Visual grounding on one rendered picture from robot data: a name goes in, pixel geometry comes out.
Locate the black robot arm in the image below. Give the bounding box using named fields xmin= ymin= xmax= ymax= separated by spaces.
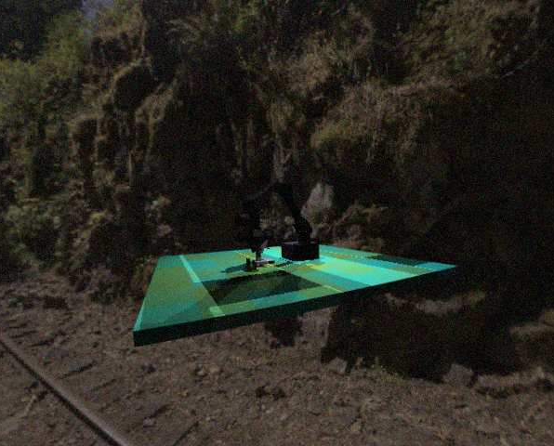
xmin=234 ymin=181 xmax=312 ymax=243

